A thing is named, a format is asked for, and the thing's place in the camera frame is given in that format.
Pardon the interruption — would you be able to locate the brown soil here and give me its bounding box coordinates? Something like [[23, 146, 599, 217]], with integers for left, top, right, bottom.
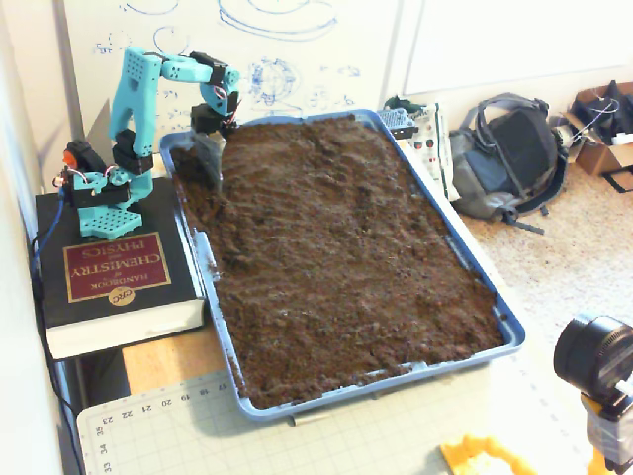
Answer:
[[170, 114, 506, 410]]

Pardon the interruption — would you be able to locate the small metal bar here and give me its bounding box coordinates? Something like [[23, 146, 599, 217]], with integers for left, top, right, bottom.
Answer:
[[288, 413, 331, 427]]

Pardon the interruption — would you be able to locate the foil wrapped gripper finger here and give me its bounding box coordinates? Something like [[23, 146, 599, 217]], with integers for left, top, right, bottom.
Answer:
[[195, 133, 228, 192]]

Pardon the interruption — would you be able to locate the grey backpack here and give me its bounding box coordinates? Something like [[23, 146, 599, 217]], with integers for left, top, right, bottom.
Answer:
[[447, 92, 570, 237]]

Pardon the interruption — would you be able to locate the yellow taped camera stand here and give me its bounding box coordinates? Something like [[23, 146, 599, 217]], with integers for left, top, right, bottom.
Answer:
[[581, 393, 633, 475]]

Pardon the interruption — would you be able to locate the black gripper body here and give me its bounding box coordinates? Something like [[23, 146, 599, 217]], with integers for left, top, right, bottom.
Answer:
[[190, 102, 238, 138]]

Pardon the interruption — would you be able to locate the blank whiteboard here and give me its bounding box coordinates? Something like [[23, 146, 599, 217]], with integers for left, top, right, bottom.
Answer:
[[401, 0, 633, 98]]

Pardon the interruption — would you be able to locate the brown cardboard box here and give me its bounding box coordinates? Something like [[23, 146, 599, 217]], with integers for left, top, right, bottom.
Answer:
[[561, 83, 633, 177]]

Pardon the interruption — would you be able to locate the whiteboard with blue drawings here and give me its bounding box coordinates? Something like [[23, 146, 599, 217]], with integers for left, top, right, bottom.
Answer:
[[52, 0, 402, 135]]

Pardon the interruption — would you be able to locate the black cable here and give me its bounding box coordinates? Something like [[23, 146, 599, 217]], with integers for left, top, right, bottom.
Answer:
[[29, 237, 86, 475]]

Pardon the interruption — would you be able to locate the blue cable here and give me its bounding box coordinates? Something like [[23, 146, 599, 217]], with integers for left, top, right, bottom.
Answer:
[[30, 194, 68, 278]]

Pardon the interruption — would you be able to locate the black strap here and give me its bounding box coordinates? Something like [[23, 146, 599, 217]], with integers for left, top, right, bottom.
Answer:
[[601, 170, 633, 193]]

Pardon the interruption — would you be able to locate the white electronics board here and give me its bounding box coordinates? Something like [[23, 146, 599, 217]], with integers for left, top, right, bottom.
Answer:
[[395, 102, 461, 202]]

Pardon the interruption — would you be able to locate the black fabric bundle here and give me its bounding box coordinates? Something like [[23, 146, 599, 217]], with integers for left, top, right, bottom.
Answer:
[[571, 80, 633, 144]]

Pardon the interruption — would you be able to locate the dark green cloth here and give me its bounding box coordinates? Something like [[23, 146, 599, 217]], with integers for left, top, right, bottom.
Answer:
[[383, 94, 426, 113]]

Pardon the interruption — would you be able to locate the yellow plastic object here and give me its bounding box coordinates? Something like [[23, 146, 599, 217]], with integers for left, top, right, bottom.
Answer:
[[439, 433, 538, 475]]

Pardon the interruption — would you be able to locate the pale green cutting mat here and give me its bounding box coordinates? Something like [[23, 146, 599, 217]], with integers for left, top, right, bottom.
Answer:
[[76, 355, 602, 475]]

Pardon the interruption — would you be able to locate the black round camera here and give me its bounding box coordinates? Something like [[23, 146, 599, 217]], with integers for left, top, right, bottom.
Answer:
[[552, 312, 633, 407]]

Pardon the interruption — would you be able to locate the blue plastic tray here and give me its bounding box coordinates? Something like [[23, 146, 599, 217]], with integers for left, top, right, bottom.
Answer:
[[158, 108, 526, 423]]

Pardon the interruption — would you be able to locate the black chemistry physics handbook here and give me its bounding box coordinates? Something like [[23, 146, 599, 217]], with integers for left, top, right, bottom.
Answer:
[[34, 177, 208, 361]]

